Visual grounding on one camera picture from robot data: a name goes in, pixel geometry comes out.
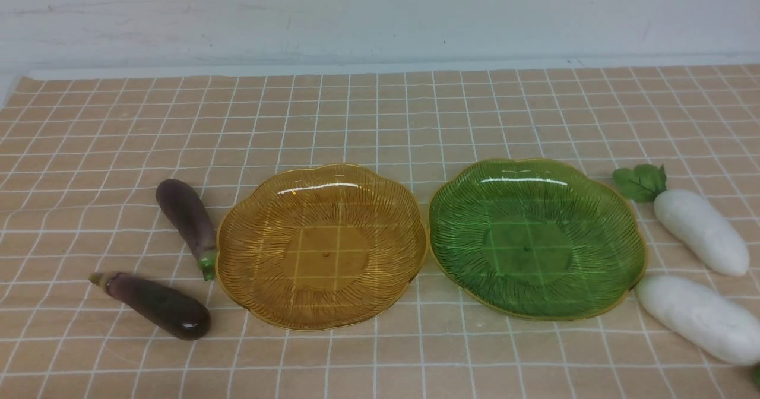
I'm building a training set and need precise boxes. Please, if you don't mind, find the purple eggplant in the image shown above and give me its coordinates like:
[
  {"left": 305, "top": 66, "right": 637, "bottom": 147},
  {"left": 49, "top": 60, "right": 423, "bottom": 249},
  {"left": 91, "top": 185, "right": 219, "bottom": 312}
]
[
  {"left": 155, "top": 178, "right": 218, "bottom": 281},
  {"left": 88, "top": 271, "right": 211, "bottom": 341}
]

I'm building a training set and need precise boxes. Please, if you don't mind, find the white radish with leaves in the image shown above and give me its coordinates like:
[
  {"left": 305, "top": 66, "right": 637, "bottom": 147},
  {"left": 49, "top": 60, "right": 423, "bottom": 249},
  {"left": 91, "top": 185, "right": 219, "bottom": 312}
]
[{"left": 612, "top": 164, "right": 751, "bottom": 277}]

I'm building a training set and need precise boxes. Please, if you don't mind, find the amber glass plate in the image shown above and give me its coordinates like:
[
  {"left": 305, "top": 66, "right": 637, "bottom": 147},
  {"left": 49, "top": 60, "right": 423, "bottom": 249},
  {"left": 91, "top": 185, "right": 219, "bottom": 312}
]
[{"left": 215, "top": 163, "right": 429, "bottom": 331}]

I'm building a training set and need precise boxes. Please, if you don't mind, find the green glass plate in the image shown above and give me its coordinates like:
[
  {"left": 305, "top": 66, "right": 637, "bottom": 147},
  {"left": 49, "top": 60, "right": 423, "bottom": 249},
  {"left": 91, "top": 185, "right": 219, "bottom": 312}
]
[{"left": 428, "top": 158, "right": 648, "bottom": 321}]

